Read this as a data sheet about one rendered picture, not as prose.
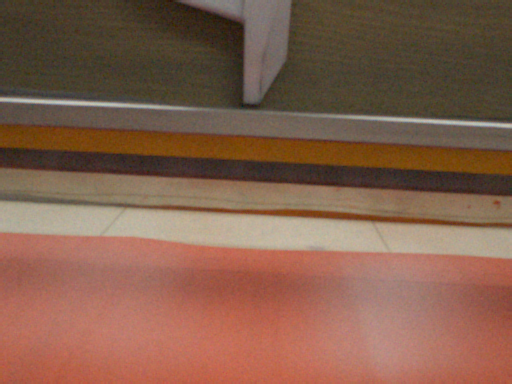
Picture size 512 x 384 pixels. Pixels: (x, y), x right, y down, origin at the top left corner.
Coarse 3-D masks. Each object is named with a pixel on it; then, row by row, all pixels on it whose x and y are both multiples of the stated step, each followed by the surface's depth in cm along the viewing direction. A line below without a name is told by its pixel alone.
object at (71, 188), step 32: (0, 192) 31; (32, 192) 31; (64, 192) 31; (96, 192) 31; (128, 192) 31; (160, 192) 31; (192, 192) 31; (224, 192) 30; (256, 192) 30; (288, 192) 30; (320, 192) 30; (352, 192) 30; (384, 192) 30; (416, 192) 30; (448, 224) 30; (480, 224) 30
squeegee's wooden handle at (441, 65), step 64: (0, 0) 17; (64, 0) 17; (128, 0) 17; (320, 0) 17; (384, 0) 17; (448, 0) 17; (0, 64) 18; (64, 64) 18; (128, 64) 18; (192, 64) 18; (320, 64) 18; (384, 64) 18; (448, 64) 17
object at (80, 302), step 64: (0, 256) 23; (64, 256) 24; (128, 256) 24; (192, 256) 24; (256, 256) 25; (0, 320) 18; (64, 320) 18; (128, 320) 18; (192, 320) 19; (256, 320) 19
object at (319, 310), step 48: (288, 288) 22; (336, 288) 22; (384, 288) 22; (432, 288) 22; (480, 288) 22; (288, 336) 18; (336, 336) 18; (384, 336) 18; (432, 336) 18; (480, 336) 19
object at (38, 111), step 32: (0, 96) 18; (32, 96) 18; (96, 128) 17; (128, 128) 17; (160, 128) 17; (192, 128) 17; (224, 128) 17; (256, 128) 17; (288, 128) 17; (320, 128) 17; (352, 128) 17; (384, 128) 17; (416, 128) 17; (448, 128) 17; (480, 128) 17
